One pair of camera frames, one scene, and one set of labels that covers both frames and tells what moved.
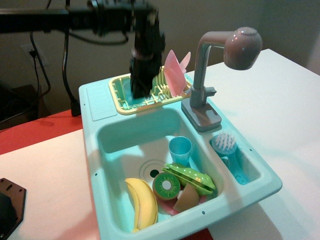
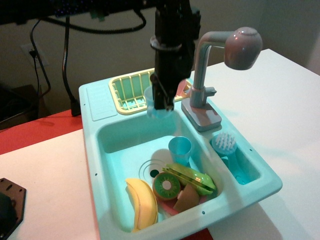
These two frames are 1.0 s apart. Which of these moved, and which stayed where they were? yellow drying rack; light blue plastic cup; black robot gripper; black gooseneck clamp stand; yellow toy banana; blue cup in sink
Moved: black robot gripper; light blue plastic cup
Stayed: black gooseneck clamp stand; yellow toy banana; yellow drying rack; blue cup in sink
